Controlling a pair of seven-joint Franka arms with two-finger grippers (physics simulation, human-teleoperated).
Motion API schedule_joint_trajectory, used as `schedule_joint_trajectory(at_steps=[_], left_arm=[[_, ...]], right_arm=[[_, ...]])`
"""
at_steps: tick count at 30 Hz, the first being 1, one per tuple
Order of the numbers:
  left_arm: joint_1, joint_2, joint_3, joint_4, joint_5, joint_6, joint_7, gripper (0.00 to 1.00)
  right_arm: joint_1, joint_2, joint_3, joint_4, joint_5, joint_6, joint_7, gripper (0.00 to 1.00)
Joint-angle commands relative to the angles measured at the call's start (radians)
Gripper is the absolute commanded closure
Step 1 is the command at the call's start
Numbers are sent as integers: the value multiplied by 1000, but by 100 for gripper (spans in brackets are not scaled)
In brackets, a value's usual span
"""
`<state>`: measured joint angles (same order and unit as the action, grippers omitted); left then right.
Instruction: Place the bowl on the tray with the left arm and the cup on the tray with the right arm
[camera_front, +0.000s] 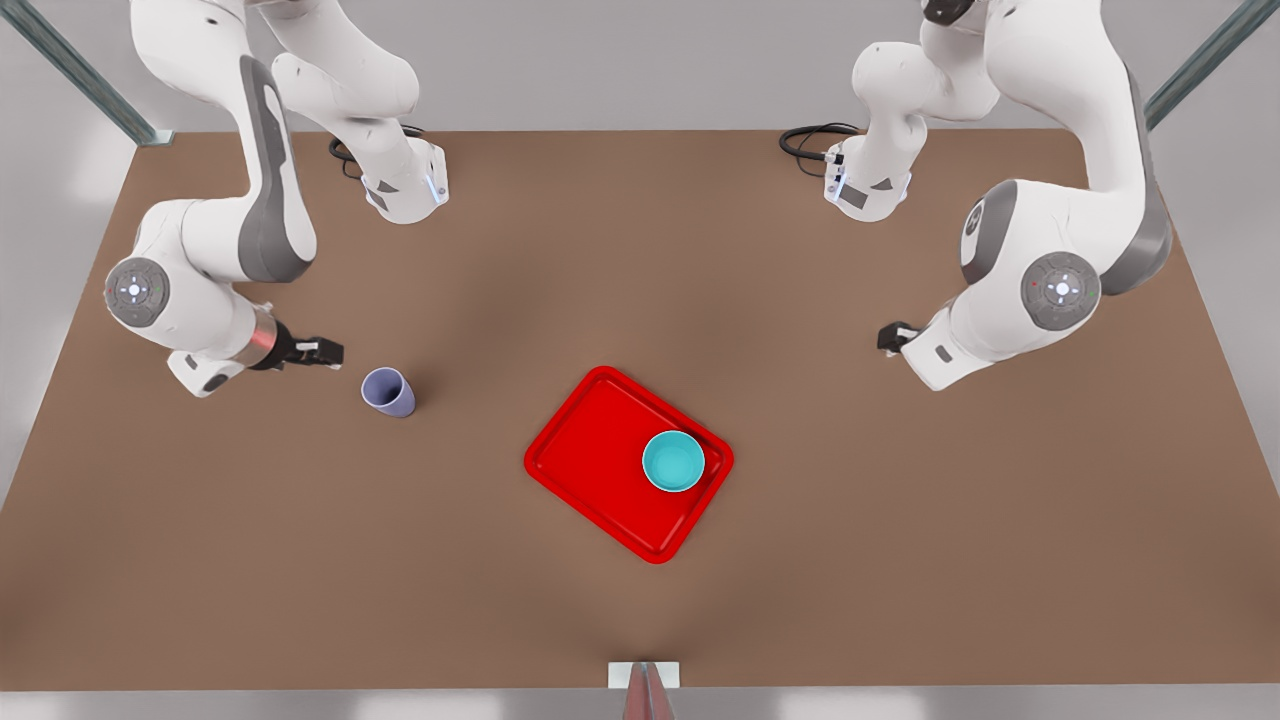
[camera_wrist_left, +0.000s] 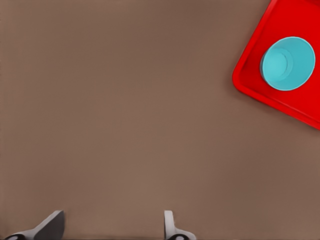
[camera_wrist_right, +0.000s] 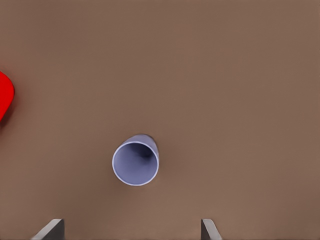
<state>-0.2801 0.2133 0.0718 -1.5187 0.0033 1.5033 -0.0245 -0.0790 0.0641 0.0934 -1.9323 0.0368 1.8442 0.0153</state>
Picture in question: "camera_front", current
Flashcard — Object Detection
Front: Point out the silver frame post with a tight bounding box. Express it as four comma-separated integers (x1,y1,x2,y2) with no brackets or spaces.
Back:
0,0,175,147
608,660,681,720
1143,0,1280,131

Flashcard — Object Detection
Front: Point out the teal bowl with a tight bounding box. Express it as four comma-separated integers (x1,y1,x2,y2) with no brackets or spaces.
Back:
642,430,707,494

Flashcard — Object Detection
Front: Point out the lavender cup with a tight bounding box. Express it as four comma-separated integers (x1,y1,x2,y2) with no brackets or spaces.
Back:
361,367,417,418

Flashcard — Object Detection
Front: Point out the red tray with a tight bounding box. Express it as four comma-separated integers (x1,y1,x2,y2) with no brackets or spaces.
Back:
523,365,736,565

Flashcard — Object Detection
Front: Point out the black cable loop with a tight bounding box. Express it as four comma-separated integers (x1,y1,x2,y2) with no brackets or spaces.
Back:
779,123,863,179
329,124,426,181

